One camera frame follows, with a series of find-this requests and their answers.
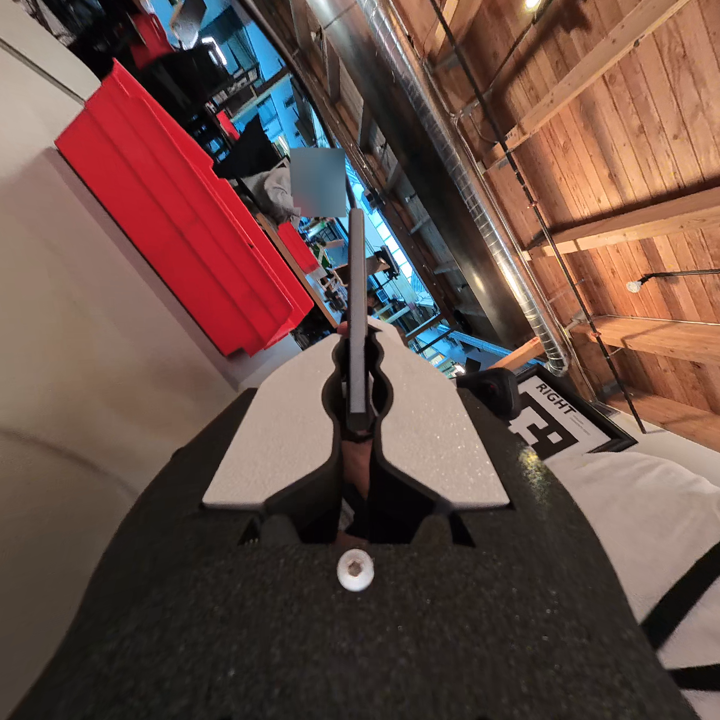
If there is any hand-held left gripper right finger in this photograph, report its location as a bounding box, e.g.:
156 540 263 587
366 318 511 545

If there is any black ceiling pipe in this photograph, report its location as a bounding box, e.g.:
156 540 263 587
427 0 648 434

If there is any black arm strap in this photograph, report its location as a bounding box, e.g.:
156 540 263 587
640 541 720 694

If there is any person's right hand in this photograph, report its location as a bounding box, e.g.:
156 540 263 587
340 439 373 501

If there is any grey USB hub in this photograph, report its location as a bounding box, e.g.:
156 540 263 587
344 207 377 441

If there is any grey desk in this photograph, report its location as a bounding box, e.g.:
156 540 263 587
0 0 307 715

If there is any small red bin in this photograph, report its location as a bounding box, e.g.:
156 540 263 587
277 221 323 272

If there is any red storage bin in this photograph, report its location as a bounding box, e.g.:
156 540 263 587
54 58 316 358

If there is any ceiling light bulb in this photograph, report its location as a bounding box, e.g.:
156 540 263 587
626 269 720 294

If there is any wooden table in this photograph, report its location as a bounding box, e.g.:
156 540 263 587
256 213 341 330

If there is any large metal duct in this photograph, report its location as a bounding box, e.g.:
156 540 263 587
304 0 543 351

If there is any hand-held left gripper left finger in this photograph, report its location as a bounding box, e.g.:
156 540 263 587
201 332 347 545

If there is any spiral metal duct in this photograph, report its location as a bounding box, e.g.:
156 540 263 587
354 0 573 379

